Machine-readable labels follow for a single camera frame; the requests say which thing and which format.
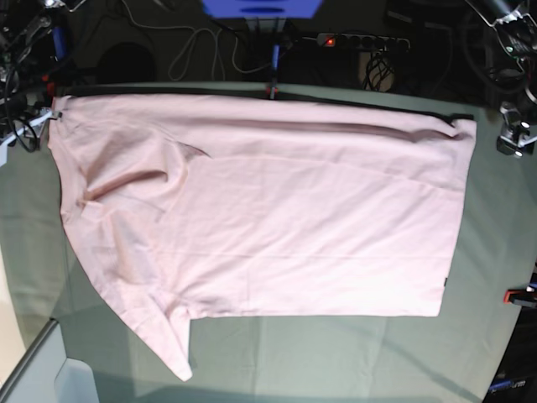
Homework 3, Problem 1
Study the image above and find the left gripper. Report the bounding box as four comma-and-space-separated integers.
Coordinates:
496, 102, 536, 158

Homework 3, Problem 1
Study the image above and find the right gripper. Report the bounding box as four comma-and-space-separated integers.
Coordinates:
1, 107, 62, 166

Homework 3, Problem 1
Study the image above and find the pink t-shirt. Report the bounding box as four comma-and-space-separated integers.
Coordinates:
48, 94, 477, 381

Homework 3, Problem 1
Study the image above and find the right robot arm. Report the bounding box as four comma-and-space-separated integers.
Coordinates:
1, 1, 88, 165

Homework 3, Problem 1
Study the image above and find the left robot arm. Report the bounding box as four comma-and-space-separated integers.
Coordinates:
460, 1, 536, 158

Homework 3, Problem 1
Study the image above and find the red black clamp left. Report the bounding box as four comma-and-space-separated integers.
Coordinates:
39, 25, 70, 97

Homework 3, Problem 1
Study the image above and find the red black clamp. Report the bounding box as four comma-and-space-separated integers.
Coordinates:
267, 43, 280, 100
39, 25, 70, 97
503, 284, 537, 309

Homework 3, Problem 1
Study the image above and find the black round floor object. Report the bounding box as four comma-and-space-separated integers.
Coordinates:
96, 42, 157, 84

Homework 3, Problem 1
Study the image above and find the red black clamp right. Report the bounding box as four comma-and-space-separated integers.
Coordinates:
503, 284, 537, 309

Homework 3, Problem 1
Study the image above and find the black power strip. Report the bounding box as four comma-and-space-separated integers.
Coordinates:
315, 33, 411, 53

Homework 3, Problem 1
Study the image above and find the red black clamp centre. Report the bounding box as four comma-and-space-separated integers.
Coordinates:
267, 43, 280, 100

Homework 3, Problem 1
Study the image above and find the white plastic bin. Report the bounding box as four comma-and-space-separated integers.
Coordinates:
1, 319, 99, 403

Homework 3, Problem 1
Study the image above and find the white cable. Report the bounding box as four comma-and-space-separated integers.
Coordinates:
121, 0, 274, 81

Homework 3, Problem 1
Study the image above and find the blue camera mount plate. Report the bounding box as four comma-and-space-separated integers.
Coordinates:
202, 0, 322, 18

